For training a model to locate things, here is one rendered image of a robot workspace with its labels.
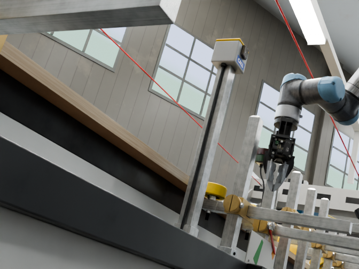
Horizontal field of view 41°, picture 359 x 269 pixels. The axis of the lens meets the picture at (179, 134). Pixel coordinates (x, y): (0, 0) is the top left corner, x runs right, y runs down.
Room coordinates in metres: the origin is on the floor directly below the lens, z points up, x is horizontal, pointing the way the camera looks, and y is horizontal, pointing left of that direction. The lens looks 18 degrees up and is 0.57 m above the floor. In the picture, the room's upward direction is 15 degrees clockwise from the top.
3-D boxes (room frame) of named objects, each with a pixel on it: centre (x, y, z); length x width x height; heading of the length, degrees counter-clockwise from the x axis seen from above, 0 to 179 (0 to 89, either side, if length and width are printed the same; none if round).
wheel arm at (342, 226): (1.35, -0.31, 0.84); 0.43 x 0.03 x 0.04; 57
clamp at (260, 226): (1.60, -0.36, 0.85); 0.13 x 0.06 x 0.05; 147
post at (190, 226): (1.15, -0.07, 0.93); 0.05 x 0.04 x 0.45; 147
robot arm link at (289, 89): (1.34, -0.30, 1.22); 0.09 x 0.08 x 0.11; 42
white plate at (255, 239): (1.54, -0.35, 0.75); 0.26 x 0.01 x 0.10; 147
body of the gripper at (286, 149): (1.33, -0.30, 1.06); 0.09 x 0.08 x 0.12; 167
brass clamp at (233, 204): (1.39, -0.23, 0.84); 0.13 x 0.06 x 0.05; 147
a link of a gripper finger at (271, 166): (1.34, -0.28, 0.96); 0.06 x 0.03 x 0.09; 167
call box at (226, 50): (1.15, -0.07, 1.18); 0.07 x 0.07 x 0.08; 57
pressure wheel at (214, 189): (1.46, -0.15, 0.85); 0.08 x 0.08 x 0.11
